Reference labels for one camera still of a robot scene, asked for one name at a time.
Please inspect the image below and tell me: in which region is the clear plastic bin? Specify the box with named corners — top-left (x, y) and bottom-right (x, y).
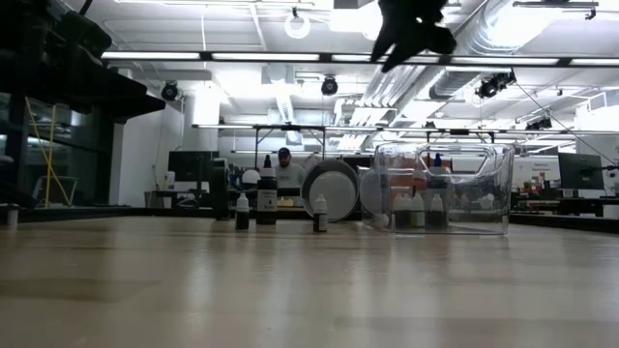
top-left (360, 141), bottom-right (516, 237)

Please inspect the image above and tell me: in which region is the large black-tipped colouring bottle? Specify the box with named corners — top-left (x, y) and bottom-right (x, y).
top-left (255, 154), bottom-right (279, 226)

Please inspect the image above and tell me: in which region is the round grey gooseneck lamp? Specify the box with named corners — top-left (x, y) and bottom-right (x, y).
top-left (211, 158), bottom-right (362, 223)

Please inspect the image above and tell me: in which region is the person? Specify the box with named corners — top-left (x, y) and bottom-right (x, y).
top-left (274, 147), bottom-right (307, 189)

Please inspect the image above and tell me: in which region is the white ring lamp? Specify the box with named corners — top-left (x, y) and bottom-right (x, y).
top-left (283, 12), bottom-right (311, 41)

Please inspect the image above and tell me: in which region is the small white-capped dropper bottle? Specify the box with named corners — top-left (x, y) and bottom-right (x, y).
top-left (235, 191), bottom-right (251, 231)
top-left (428, 192), bottom-right (445, 229)
top-left (312, 193), bottom-right (329, 234)
top-left (410, 191), bottom-right (426, 229)

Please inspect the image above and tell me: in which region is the yellow extension cable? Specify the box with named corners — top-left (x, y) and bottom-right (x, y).
top-left (24, 99), bottom-right (74, 208)

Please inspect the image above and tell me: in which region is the long ceiling light strip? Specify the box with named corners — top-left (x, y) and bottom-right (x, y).
top-left (101, 50), bottom-right (619, 68)

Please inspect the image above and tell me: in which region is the large blue colouring bottle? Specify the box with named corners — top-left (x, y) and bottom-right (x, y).
top-left (427, 152), bottom-right (451, 228)

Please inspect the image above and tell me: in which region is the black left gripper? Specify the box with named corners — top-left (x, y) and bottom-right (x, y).
top-left (0, 0), bottom-right (167, 125)

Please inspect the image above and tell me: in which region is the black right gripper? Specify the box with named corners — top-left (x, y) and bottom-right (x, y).
top-left (370, 0), bottom-right (458, 74)

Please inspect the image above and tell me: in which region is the black computer monitor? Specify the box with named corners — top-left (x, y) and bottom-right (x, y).
top-left (557, 152), bottom-right (605, 192)
top-left (167, 150), bottom-right (220, 184)

